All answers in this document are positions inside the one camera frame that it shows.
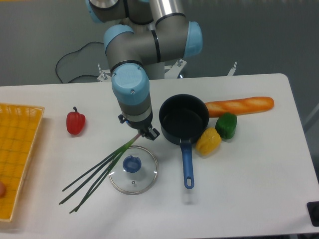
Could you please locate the green bell pepper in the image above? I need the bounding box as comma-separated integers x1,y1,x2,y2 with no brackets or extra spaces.
215,113,237,139

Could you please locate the yellow bell pepper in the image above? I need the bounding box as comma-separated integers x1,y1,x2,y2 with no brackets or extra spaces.
195,127,222,156

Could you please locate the baguette bread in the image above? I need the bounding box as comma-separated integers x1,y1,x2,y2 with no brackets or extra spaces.
205,97,275,118

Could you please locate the black object at table edge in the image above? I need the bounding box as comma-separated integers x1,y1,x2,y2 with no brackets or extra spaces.
307,201,319,227

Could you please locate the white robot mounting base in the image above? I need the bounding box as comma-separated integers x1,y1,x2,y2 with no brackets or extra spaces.
96,59,238,82

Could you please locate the glass lid with blue knob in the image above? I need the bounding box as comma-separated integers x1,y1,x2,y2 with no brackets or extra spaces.
109,145,159,195

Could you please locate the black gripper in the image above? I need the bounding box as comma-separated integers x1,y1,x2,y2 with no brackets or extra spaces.
118,109,160,141

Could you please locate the red bell pepper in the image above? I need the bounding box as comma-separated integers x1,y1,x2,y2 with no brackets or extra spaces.
66,107,86,135

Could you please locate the dark pot with blue handle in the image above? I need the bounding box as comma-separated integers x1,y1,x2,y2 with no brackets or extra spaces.
159,94,209,189

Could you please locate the black cable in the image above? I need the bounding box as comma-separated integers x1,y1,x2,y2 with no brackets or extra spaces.
55,41,110,84

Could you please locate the yellow woven basket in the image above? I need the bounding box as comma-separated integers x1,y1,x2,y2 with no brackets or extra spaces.
0,103,45,222

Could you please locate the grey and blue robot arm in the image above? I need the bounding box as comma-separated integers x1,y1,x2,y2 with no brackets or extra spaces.
86,0,203,140

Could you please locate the green onion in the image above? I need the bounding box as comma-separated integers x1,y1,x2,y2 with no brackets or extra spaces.
58,133,141,214

